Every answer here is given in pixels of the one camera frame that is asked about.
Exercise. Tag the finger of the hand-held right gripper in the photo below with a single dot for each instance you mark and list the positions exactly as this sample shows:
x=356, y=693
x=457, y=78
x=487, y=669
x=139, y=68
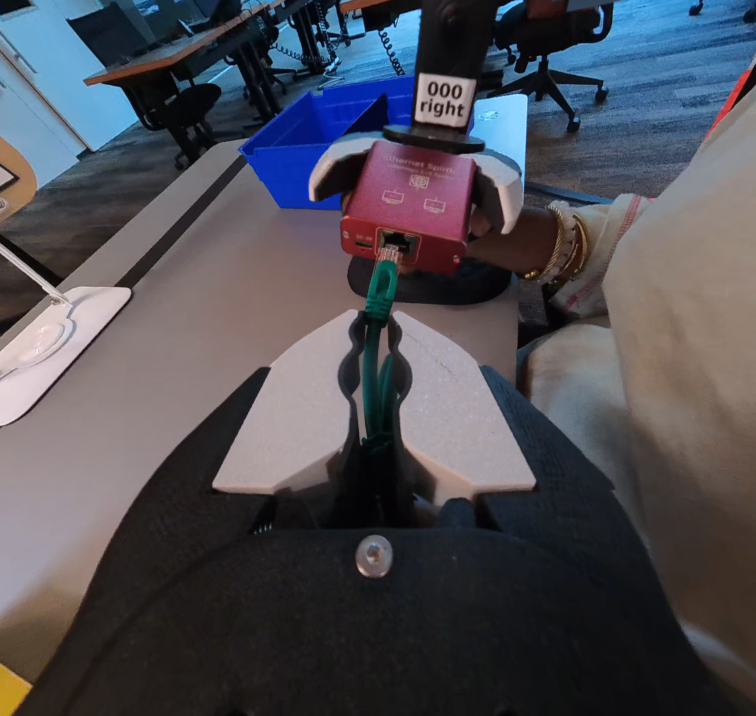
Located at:
x=328, y=163
x=511, y=190

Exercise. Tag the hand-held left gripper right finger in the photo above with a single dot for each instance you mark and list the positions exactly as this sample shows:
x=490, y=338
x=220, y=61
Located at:
x=466, y=426

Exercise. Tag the person's right forearm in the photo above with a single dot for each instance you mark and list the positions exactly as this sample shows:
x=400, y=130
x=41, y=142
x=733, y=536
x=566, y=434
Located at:
x=679, y=225

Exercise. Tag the black oval pad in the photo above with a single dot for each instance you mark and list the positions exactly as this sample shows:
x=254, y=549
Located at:
x=472, y=290

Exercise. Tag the large blue plastic bin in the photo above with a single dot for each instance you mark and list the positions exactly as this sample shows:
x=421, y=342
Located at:
x=283, y=172

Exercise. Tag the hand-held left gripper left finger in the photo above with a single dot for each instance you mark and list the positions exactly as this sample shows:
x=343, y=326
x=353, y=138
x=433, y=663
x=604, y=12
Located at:
x=289, y=426

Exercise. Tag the yellow plastic bin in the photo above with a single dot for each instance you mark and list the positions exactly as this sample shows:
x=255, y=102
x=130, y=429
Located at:
x=12, y=692

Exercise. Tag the red ethernet splitter box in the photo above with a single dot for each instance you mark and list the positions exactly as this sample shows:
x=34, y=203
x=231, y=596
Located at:
x=413, y=208

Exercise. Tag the white poster stand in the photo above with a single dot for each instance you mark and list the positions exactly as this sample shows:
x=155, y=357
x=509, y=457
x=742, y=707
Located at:
x=71, y=326

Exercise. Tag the white door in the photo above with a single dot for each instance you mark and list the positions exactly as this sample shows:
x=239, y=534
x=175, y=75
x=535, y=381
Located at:
x=53, y=66

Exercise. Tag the black office chair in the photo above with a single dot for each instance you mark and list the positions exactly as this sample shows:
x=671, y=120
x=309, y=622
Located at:
x=106, y=39
x=549, y=30
x=189, y=104

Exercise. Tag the person's right hand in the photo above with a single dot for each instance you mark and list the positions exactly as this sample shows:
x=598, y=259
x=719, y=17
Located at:
x=520, y=249

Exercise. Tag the person's grey sweatshirt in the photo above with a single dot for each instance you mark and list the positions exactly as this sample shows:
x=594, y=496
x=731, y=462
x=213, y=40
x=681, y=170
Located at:
x=679, y=491

